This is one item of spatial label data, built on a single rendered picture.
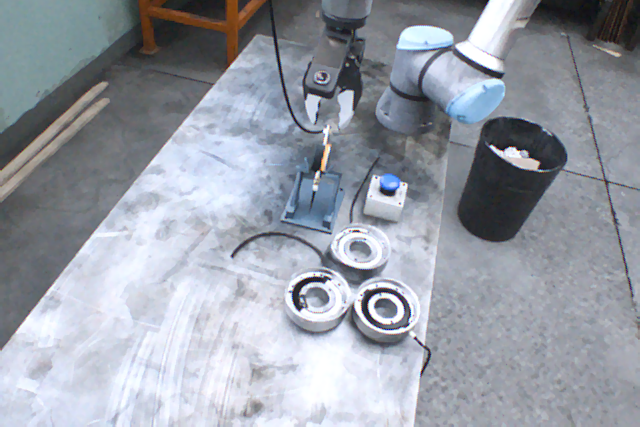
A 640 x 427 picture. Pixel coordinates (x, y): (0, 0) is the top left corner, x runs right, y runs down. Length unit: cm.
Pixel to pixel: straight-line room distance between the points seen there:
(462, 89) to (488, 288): 113
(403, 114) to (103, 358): 80
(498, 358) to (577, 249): 72
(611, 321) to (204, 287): 168
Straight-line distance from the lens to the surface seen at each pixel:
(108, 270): 91
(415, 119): 121
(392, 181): 97
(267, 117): 121
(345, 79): 83
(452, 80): 107
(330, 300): 82
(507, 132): 219
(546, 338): 201
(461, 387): 178
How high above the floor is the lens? 150
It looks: 43 degrees down
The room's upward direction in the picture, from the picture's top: 8 degrees clockwise
